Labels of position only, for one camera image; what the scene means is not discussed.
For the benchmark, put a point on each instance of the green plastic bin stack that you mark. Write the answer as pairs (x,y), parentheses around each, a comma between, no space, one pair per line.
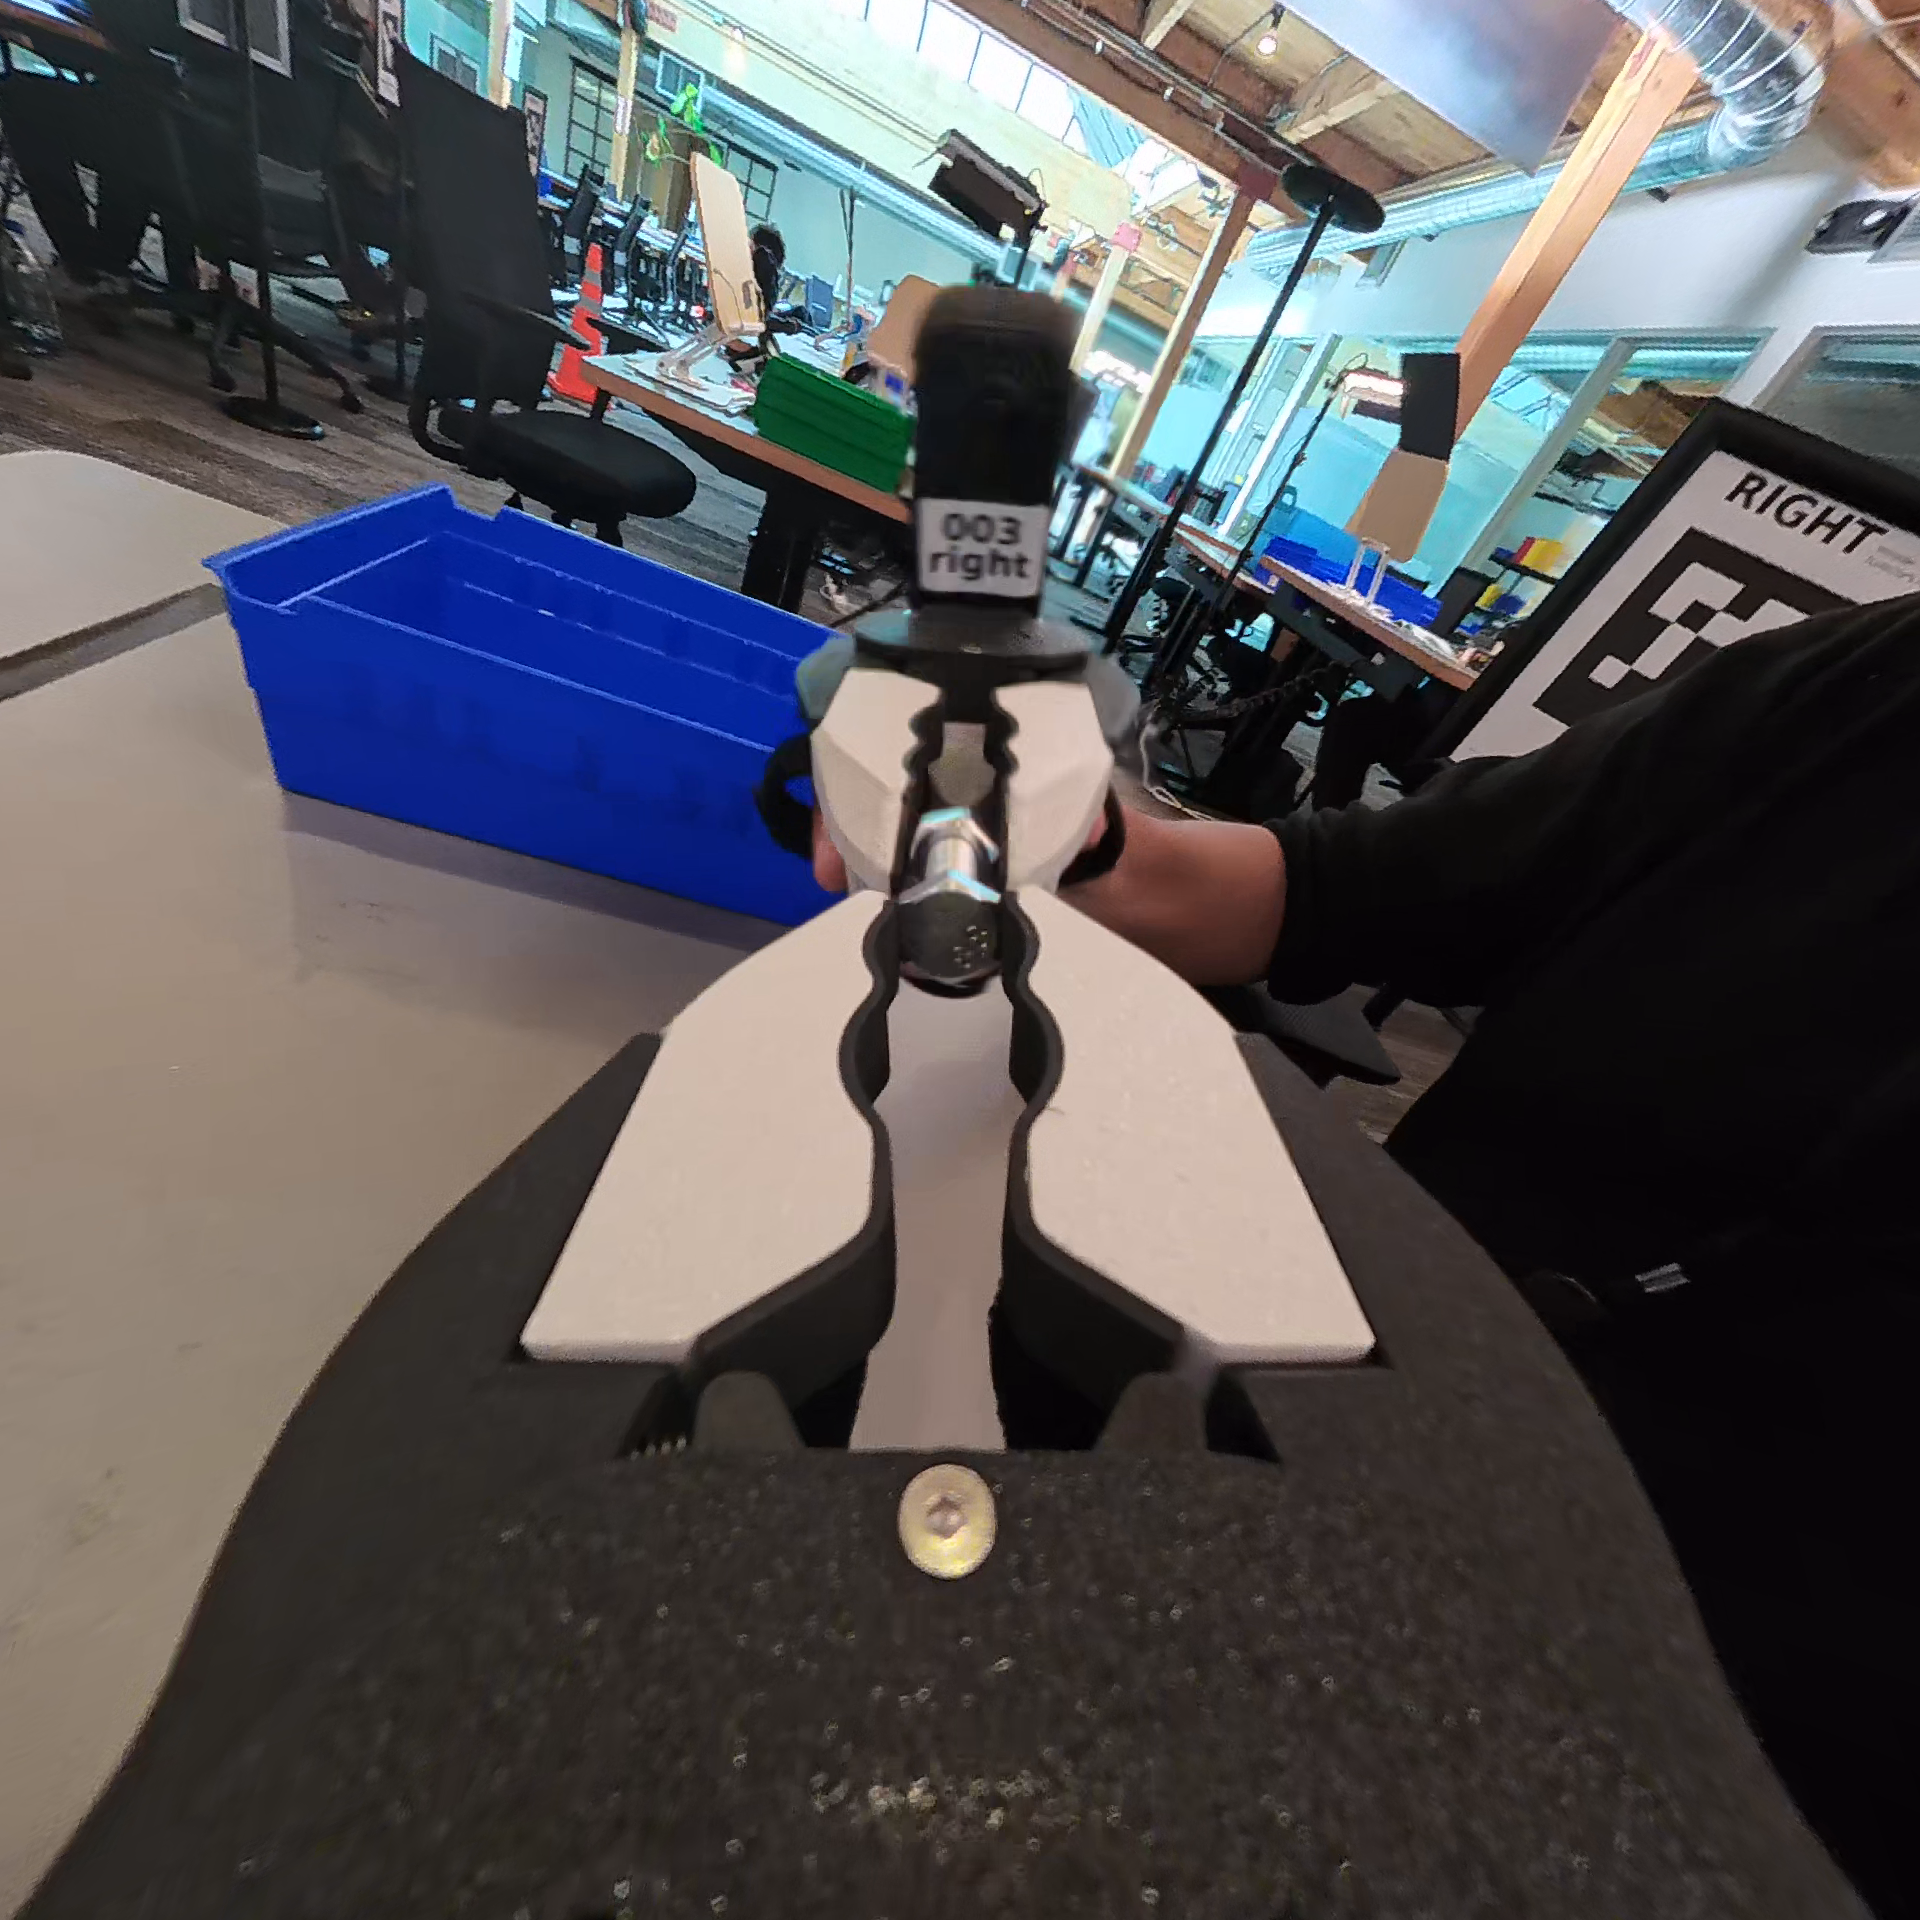
(832,422)

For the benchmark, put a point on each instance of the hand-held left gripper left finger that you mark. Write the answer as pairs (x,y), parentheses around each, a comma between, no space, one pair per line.
(707,1185)

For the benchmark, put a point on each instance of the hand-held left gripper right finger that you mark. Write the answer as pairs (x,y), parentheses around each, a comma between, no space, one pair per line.
(1185,1185)

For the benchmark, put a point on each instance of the person's black sweater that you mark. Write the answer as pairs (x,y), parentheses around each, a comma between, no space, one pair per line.
(1727,1200)

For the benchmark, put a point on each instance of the black studio light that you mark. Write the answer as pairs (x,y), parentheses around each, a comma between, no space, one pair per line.
(983,183)

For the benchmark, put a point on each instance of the framed code sign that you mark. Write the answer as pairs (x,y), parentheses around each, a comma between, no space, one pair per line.
(1682,518)

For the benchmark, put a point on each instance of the blue plastic bin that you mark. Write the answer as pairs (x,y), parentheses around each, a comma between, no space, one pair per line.
(526,720)

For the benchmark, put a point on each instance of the silver spiral air duct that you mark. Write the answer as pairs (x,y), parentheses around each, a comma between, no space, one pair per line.
(1727,91)

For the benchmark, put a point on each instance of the person's right forearm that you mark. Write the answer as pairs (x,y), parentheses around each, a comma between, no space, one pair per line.
(1574,842)

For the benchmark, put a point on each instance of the black ceiling duct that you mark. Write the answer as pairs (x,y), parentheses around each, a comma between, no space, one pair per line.
(1469,74)

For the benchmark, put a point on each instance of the steel hex bolt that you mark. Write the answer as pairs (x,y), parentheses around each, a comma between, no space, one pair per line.
(948,938)

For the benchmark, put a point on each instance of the long wooden work table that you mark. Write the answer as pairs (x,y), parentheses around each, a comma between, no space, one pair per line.
(1352,617)
(676,404)

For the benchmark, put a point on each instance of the orange traffic cone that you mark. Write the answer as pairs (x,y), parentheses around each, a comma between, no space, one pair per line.
(578,355)

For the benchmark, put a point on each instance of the steel hex nut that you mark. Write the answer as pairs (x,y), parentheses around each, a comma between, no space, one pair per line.
(942,828)

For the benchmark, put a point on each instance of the tilted display board stand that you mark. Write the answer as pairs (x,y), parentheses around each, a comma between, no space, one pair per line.
(717,254)
(901,324)

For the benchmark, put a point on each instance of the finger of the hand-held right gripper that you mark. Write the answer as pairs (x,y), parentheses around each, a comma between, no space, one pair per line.
(865,779)
(1063,779)

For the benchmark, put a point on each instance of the person's right hand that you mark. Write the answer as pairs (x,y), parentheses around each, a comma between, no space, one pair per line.
(1199,902)

